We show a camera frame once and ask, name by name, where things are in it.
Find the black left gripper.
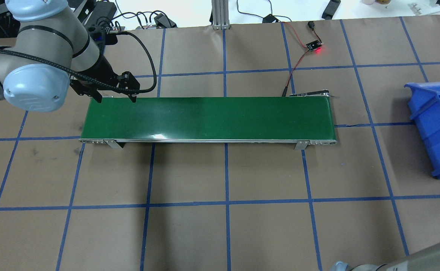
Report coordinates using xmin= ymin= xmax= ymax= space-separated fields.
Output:
xmin=69 ymin=55 xmax=140 ymax=103

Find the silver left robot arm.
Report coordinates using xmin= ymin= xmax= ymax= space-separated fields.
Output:
xmin=0 ymin=0 xmax=149 ymax=113

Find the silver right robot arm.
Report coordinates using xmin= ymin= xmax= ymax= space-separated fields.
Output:
xmin=331 ymin=82 xmax=440 ymax=271

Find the blue plastic storage bin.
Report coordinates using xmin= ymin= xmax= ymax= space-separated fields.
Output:
xmin=405 ymin=82 xmax=440 ymax=180

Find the black power adapter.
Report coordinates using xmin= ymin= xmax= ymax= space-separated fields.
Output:
xmin=79 ymin=0 xmax=117 ymax=27

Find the small black controller board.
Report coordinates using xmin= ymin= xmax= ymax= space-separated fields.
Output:
xmin=305 ymin=40 xmax=323 ymax=52

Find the green conveyor belt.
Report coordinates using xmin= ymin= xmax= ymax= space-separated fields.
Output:
xmin=79 ymin=95 xmax=338 ymax=149

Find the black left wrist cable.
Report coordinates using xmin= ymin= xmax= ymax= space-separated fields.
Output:
xmin=0 ymin=31 xmax=157 ymax=94

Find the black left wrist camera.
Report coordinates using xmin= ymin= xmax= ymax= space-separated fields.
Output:
xmin=85 ymin=24 xmax=118 ymax=51

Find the aluminium frame post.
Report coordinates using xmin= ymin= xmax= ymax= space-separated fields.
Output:
xmin=211 ymin=0 xmax=231 ymax=30

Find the red conveyor power wire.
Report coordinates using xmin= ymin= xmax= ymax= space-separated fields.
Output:
xmin=282 ymin=21 xmax=324 ymax=97

